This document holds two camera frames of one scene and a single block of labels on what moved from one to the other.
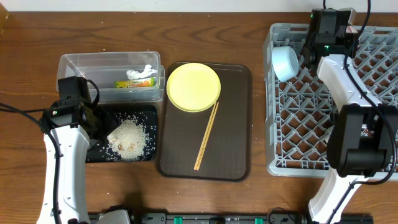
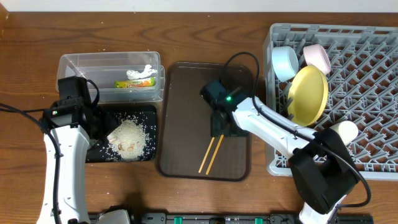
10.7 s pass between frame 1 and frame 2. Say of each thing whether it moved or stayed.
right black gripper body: moved
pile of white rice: stayed
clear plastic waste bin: stayed
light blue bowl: stayed
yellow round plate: moved
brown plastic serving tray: stayed
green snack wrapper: stayed
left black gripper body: stayed
